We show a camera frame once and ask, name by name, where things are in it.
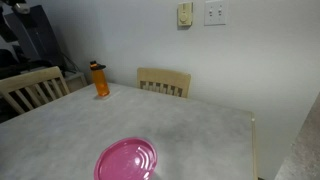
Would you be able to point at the wooden chair short back slats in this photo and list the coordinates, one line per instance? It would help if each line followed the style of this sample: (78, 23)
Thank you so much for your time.
(163, 75)

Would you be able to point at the grey speckled countertop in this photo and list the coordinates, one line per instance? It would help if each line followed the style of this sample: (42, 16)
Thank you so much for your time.
(305, 153)

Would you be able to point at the wooden slat-back chair wide gaps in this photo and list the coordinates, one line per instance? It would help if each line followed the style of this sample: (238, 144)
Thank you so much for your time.
(30, 77)

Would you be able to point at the pink plastic plate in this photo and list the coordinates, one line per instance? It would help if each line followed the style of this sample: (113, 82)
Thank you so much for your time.
(123, 161)

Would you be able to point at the orange water bottle black cap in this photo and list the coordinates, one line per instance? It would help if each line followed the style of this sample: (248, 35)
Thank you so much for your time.
(100, 82)

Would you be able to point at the small white side table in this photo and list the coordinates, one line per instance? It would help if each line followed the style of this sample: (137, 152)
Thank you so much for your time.
(75, 80)

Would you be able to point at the white double light switch plate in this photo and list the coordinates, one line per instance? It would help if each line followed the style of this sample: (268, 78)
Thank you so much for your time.
(215, 12)

